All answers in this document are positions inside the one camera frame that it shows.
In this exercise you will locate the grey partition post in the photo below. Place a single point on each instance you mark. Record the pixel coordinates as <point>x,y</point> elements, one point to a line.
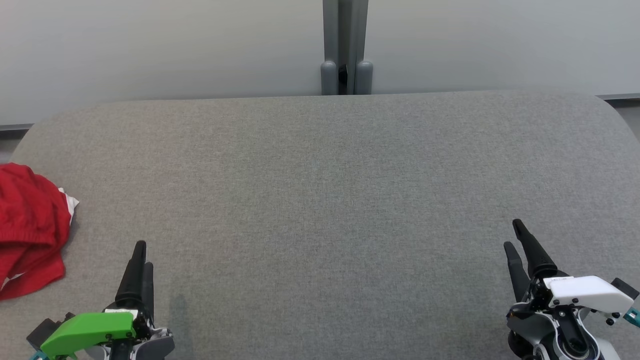
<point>331,45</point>

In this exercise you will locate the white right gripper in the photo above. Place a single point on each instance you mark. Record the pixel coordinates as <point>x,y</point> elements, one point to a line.
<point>585,292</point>

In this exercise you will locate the red t-shirt white sleeves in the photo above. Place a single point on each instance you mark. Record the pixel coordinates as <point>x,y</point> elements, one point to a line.
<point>35,270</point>

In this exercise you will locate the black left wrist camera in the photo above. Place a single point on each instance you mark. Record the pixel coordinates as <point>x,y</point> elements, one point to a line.
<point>42,330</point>

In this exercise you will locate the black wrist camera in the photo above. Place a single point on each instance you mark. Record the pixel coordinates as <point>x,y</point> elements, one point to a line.
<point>625,287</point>
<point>42,330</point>

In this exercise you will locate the grey wall baseboard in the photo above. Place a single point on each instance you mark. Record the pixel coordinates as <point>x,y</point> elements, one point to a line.
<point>620,97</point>
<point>15,127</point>

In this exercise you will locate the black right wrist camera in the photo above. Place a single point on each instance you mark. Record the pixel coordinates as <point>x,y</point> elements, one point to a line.
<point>625,287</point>

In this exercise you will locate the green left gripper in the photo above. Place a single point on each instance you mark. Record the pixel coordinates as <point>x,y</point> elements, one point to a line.
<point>85,330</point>

